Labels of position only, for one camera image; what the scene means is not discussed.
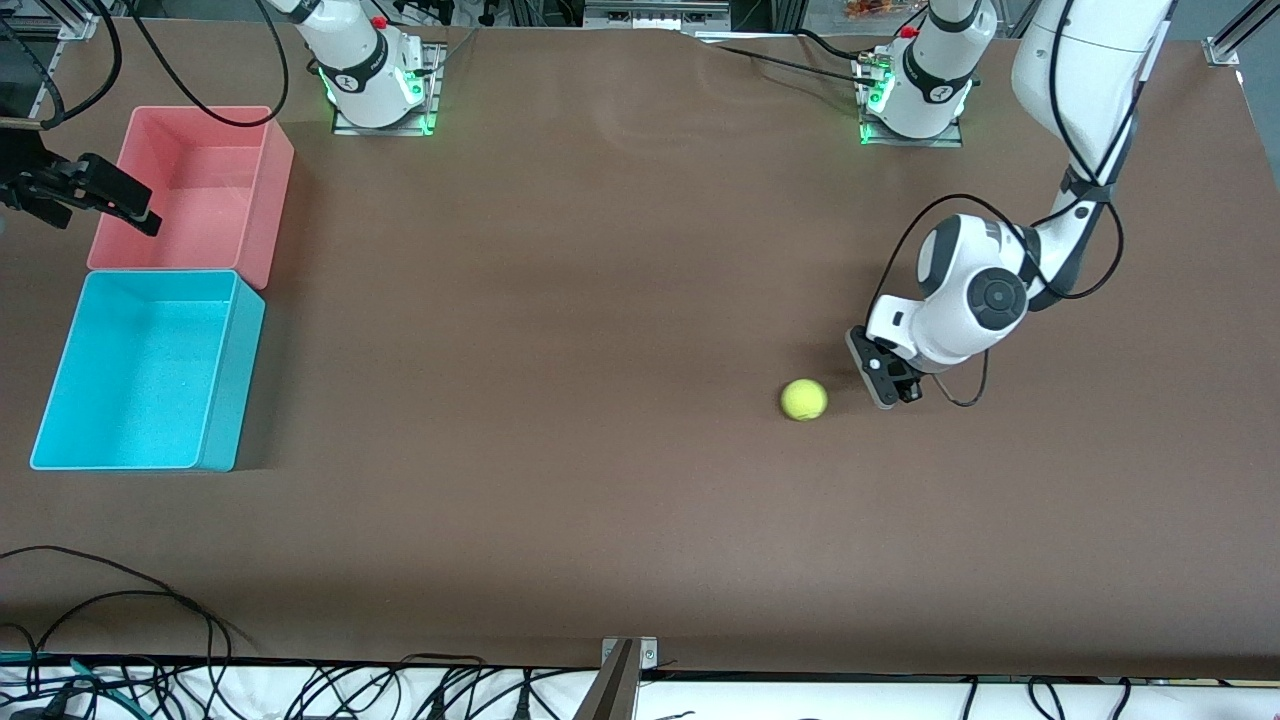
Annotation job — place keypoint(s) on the blue plastic bin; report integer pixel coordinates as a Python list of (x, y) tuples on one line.
[(140, 370)]

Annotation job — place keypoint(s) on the orange patterned packet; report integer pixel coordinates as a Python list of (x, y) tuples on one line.
[(872, 8)]

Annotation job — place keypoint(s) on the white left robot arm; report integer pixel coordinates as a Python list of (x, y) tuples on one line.
[(965, 330)]

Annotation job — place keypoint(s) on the grey metal frame bar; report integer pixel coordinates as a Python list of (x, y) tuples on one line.
[(655, 14)]

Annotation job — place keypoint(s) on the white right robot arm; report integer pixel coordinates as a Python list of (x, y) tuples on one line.
[(350, 55)]

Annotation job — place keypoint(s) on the yellow tennis ball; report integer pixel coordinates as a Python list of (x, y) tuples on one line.
[(804, 399)]

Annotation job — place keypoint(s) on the metal corner bracket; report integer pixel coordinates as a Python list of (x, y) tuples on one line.
[(648, 655)]

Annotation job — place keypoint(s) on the pink plastic bin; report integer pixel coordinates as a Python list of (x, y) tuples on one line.
[(210, 180)]

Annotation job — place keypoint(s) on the grey camera mount beam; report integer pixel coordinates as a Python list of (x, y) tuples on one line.
[(612, 690)]

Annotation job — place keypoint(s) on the aluminium extrusion rail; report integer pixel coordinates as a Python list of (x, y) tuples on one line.
[(80, 18), (1240, 35)]

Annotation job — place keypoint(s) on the dark metal frame post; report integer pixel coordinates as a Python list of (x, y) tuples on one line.
[(788, 12)]

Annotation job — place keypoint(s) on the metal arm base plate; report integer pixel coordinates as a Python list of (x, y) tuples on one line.
[(915, 142), (432, 95)]

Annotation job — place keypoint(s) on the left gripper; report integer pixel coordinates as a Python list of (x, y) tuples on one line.
[(910, 389)]

